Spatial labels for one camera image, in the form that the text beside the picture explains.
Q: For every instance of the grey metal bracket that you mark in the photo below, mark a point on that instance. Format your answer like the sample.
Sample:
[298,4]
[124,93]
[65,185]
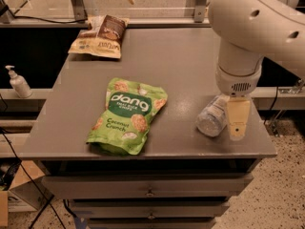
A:
[78,10]
[199,11]

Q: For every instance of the grey metal bracket left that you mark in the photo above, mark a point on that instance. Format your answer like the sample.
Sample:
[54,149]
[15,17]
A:
[78,10]

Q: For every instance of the green Dang chip bag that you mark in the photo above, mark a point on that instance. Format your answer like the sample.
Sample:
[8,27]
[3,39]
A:
[129,110]

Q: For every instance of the brown chip bag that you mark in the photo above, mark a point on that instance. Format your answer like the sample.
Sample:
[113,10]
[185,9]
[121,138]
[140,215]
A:
[102,38]

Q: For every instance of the white pump dispenser bottle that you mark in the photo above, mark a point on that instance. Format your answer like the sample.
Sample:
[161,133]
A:
[19,83]

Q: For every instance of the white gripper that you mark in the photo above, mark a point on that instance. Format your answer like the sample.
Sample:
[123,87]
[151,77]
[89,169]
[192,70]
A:
[237,82]

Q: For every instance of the cardboard box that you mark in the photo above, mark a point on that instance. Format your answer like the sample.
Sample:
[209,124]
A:
[21,188]

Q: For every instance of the blue plastic bottle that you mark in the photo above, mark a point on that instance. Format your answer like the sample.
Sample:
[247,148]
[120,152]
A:
[212,119]

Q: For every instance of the grey drawer cabinet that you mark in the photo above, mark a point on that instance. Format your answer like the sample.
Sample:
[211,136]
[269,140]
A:
[181,179]

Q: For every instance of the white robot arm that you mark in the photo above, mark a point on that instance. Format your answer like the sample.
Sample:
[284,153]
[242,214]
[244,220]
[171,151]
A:
[250,30]

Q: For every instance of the grey metal bracket right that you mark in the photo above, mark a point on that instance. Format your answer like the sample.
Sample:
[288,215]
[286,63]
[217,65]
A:
[199,11]

